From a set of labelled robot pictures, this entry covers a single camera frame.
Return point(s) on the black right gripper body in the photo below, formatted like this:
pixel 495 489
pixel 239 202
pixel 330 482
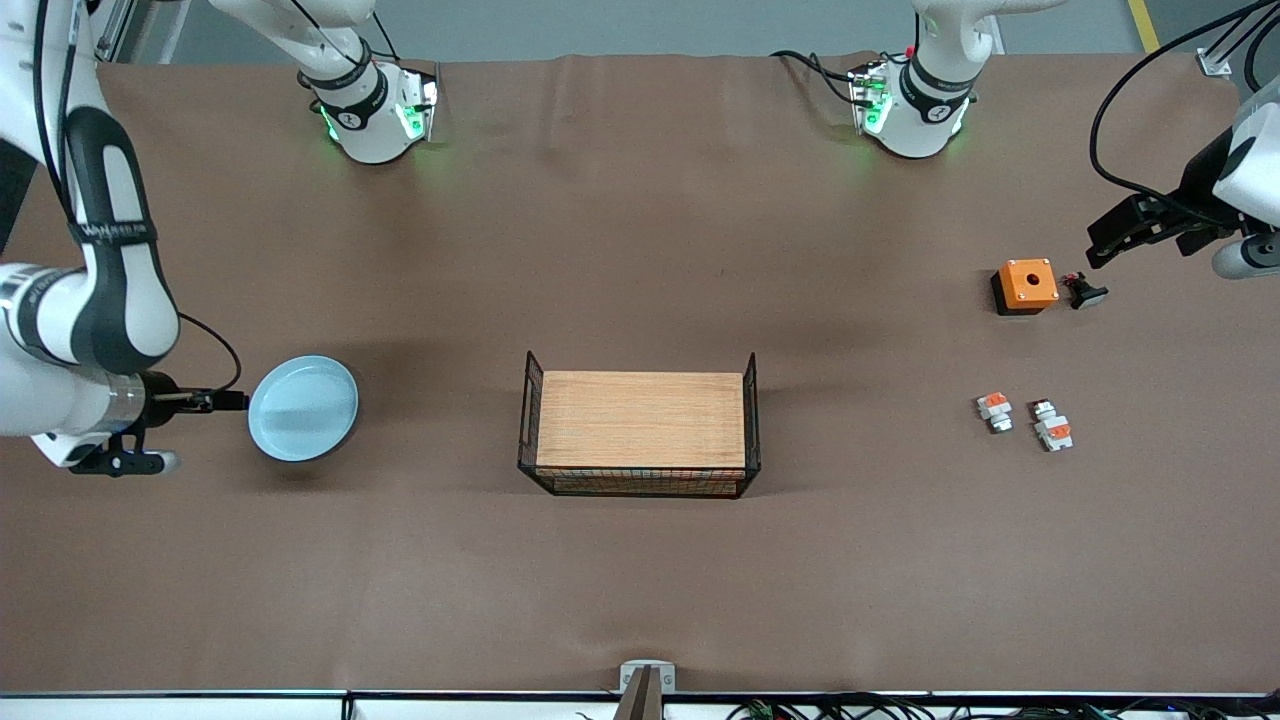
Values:
pixel 159 397

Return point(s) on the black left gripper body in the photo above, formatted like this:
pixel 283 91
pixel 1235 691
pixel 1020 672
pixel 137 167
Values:
pixel 1196 187

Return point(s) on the light blue round plate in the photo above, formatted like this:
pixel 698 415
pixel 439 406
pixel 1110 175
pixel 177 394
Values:
pixel 305 410

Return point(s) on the white orange button contact block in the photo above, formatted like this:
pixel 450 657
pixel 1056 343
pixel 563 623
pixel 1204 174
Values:
pixel 994 407
pixel 1054 430

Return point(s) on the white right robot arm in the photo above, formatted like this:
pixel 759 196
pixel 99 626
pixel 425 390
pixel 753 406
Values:
pixel 120 300

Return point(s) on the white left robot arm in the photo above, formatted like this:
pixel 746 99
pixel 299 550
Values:
pixel 925 110

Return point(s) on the black push button head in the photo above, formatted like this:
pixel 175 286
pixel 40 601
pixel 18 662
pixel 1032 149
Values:
pixel 1087 295

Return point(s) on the brown table cover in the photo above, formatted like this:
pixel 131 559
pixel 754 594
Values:
pixel 300 580

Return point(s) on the orange button enclosure box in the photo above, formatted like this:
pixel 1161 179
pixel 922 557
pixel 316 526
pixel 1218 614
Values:
pixel 1027 283

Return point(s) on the aluminium frame profile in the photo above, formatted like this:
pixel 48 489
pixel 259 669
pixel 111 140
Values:
pixel 110 30
pixel 1213 62

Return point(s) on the white table edge rail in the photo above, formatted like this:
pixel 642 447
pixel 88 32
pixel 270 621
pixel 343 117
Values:
pixel 200 708

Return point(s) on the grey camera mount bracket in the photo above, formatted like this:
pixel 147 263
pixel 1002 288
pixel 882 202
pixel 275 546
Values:
pixel 647 680

